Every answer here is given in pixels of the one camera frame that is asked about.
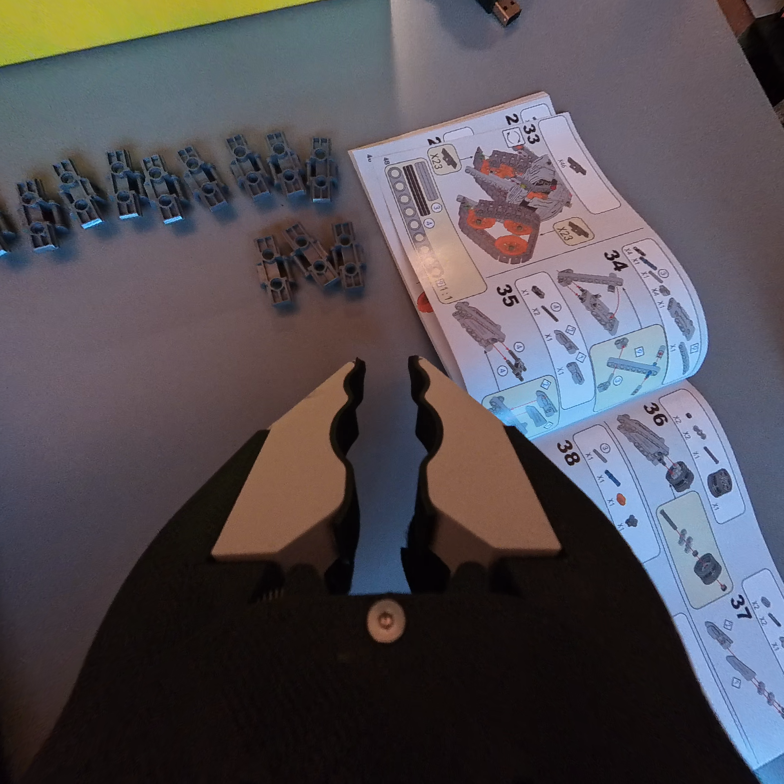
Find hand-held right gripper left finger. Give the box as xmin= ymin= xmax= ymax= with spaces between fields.
xmin=211 ymin=357 xmax=366 ymax=594

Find rows of grey track links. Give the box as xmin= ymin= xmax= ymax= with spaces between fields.
xmin=0 ymin=130 xmax=368 ymax=310

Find grey desk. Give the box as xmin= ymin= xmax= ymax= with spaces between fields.
xmin=0 ymin=0 xmax=784 ymax=784

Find printed instruction booklet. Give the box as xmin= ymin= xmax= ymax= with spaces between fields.
xmin=348 ymin=92 xmax=784 ymax=769

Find yellow plastic bin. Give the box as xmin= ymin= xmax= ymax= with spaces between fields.
xmin=0 ymin=0 xmax=393 ymax=67

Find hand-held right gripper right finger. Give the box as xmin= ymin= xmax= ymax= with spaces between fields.
xmin=401 ymin=354 xmax=563 ymax=594

